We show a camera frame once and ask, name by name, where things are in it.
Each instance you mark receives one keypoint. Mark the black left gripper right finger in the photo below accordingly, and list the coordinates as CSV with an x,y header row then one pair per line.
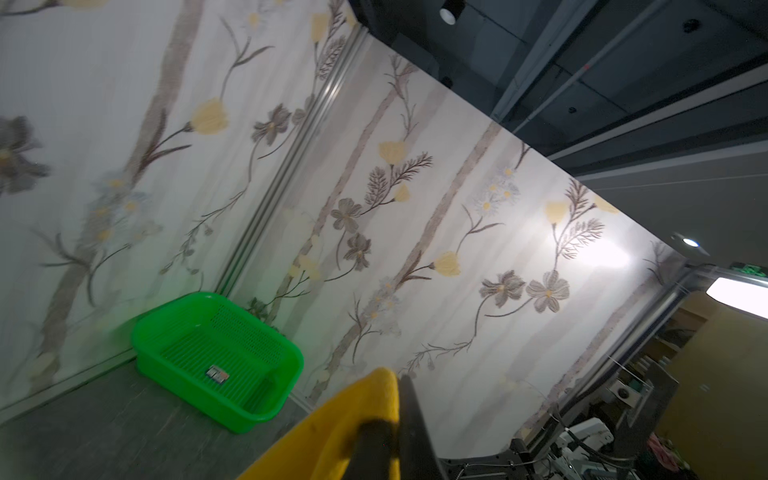
x,y
416,455

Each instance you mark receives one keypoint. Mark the small label in basket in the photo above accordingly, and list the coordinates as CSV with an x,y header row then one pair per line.
x,y
217,374

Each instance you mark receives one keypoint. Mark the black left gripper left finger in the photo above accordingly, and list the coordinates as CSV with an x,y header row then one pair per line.
x,y
374,453

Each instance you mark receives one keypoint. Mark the yellow t-shirt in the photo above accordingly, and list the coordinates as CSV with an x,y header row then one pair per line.
x,y
321,446

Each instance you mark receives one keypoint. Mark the green plastic basket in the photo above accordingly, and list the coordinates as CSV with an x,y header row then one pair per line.
x,y
178,341

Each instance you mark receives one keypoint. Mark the aluminium corner post right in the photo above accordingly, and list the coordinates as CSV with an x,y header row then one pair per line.
x,y
279,186

